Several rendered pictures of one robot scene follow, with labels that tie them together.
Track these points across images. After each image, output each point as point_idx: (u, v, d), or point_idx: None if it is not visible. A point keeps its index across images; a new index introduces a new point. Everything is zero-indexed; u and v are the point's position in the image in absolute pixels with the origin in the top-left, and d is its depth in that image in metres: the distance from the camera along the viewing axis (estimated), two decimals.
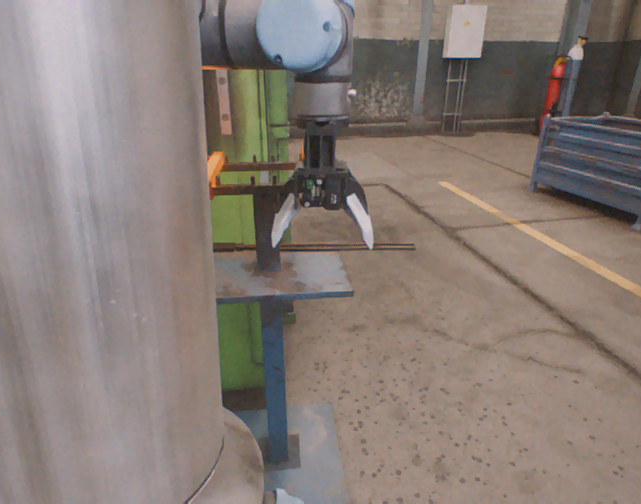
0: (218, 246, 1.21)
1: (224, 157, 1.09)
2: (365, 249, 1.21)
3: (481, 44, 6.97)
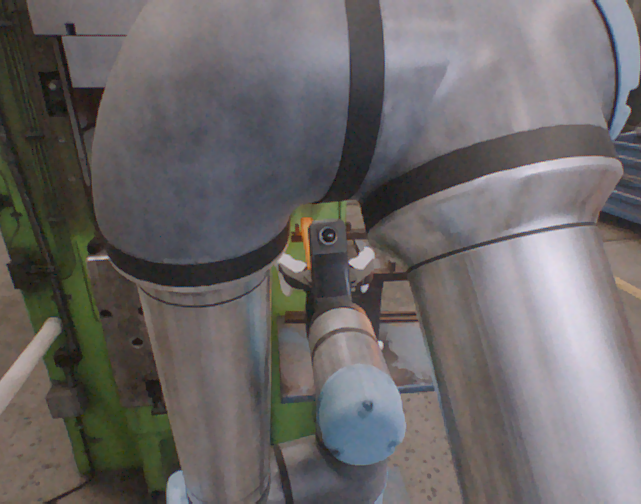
0: (299, 317, 1.10)
1: None
2: None
3: None
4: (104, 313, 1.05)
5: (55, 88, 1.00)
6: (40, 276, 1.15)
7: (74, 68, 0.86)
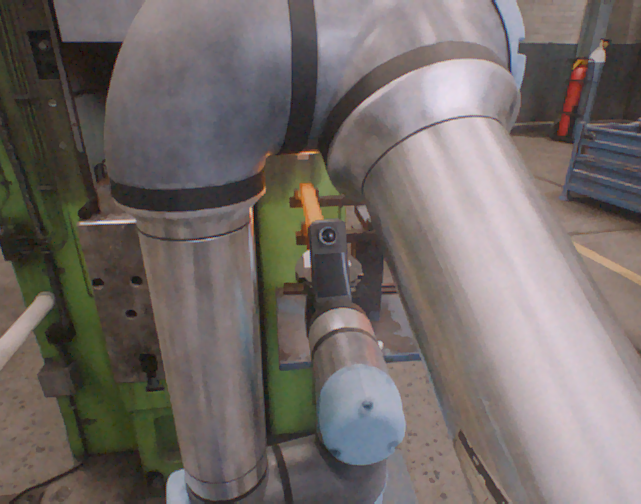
0: (298, 288, 1.06)
1: (316, 191, 0.95)
2: None
3: None
4: (97, 283, 1.01)
5: (45, 48, 0.96)
6: (31, 247, 1.12)
7: (63, 21, 0.83)
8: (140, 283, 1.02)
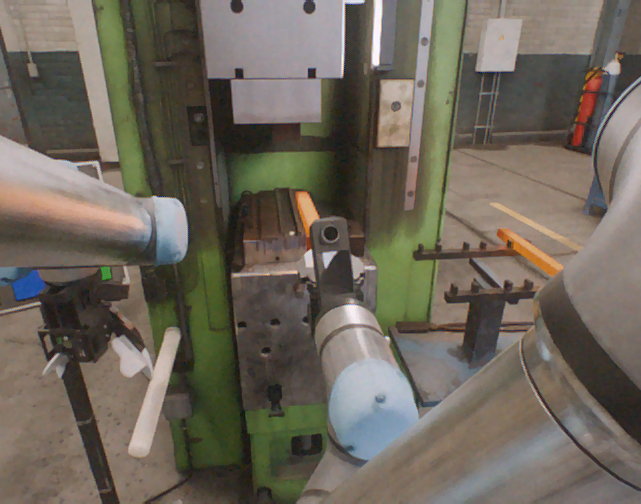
0: (411, 327, 1.20)
1: (439, 246, 1.08)
2: None
3: (514, 57, 6.96)
4: (239, 324, 1.15)
5: (200, 120, 1.10)
6: (168, 289, 1.25)
7: (237, 107, 0.96)
8: (277, 324, 1.15)
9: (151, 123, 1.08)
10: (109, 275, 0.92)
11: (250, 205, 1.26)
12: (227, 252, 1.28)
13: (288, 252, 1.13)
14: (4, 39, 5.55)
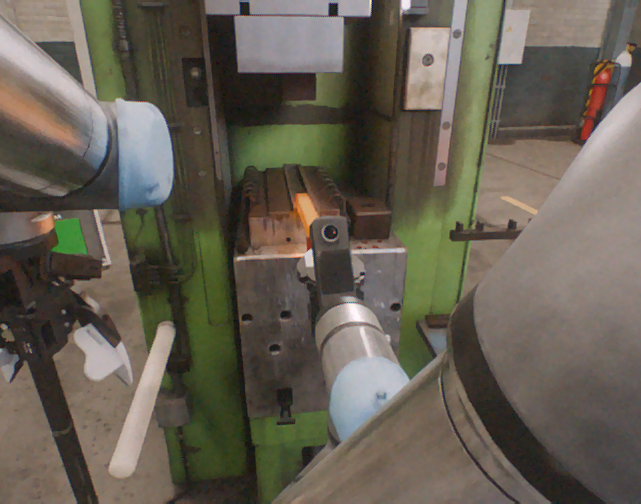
0: (444, 321, 1.03)
1: (481, 224, 0.91)
2: None
3: (522, 49, 6.79)
4: (243, 317, 0.98)
5: (197, 75, 0.93)
6: (161, 277, 1.08)
7: (242, 51, 0.79)
8: (288, 317, 0.98)
9: (139, 78, 0.91)
10: (85, 255, 0.74)
11: (256, 179, 1.09)
12: (229, 235, 1.11)
13: (302, 232, 0.96)
14: None
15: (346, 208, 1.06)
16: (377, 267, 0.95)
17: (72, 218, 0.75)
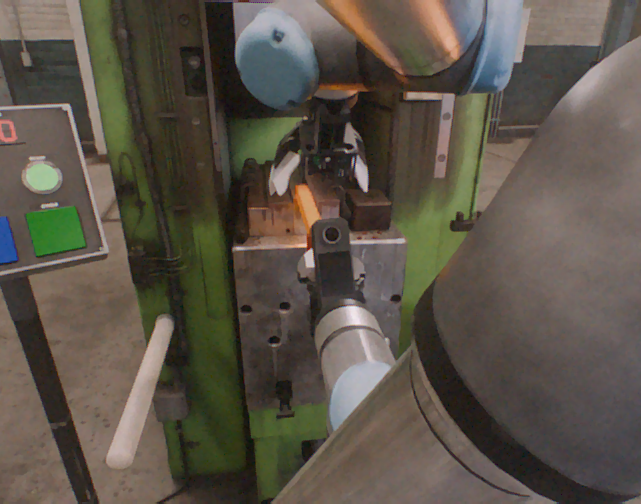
0: None
1: (482, 214, 0.90)
2: None
3: (522, 48, 6.78)
4: (242, 309, 0.97)
5: (196, 65, 0.92)
6: (160, 269, 1.08)
7: None
8: (287, 309, 0.97)
9: (137, 67, 0.90)
10: (82, 243, 0.74)
11: (255, 171, 1.08)
12: (228, 227, 1.11)
13: (301, 223, 0.95)
14: None
15: (346, 199, 1.05)
16: (377, 258, 0.94)
17: (69, 206, 0.74)
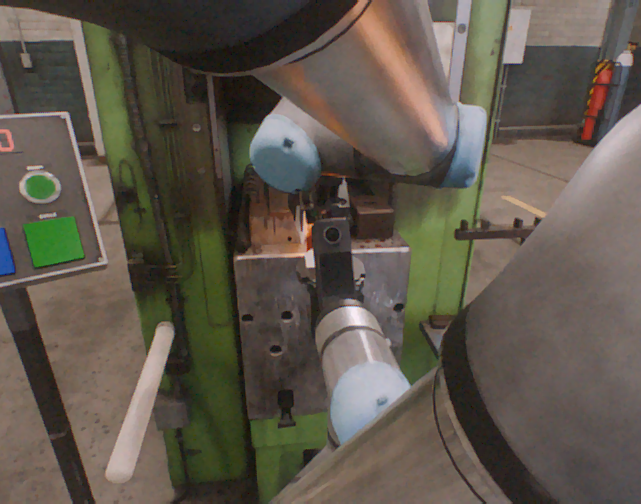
0: (448, 322, 1.01)
1: (486, 223, 0.89)
2: None
3: (523, 49, 6.77)
4: (243, 318, 0.96)
5: (196, 71, 0.91)
6: (160, 277, 1.06)
7: None
8: (289, 318, 0.96)
9: (137, 73, 0.89)
10: (81, 254, 0.72)
11: (256, 177, 1.07)
12: (229, 234, 1.09)
13: None
14: None
15: None
16: (380, 267, 0.93)
17: (68, 216, 0.73)
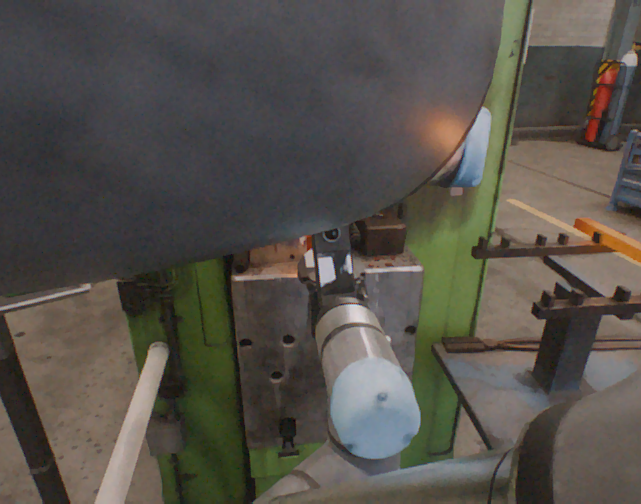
0: (463, 345, 0.93)
1: (507, 240, 0.82)
2: None
3: (526, 49, 6.70)
4: (242, 342, 0.88)
5: None
6: (152, 295, 0.99)
7: None
8: (291, 342, 0.88)
9: None
10: None
11: None
12: None
13: (307, 248, 0.86)
14: None
15: (355, 220, 0.96)
16: (390, 287, 0.85)
17: None
